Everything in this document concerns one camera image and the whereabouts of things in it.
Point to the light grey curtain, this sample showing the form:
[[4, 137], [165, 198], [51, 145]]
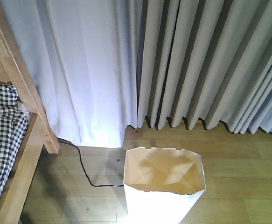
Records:
[[208, 60]]

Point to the white sheer curtain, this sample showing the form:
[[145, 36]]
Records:
[[81, 55]]

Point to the white plastic trash bin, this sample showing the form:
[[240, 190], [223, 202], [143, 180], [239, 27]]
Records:
[[162, 184]]

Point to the black white checkered bedding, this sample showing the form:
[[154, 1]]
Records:
[[13, 125]]

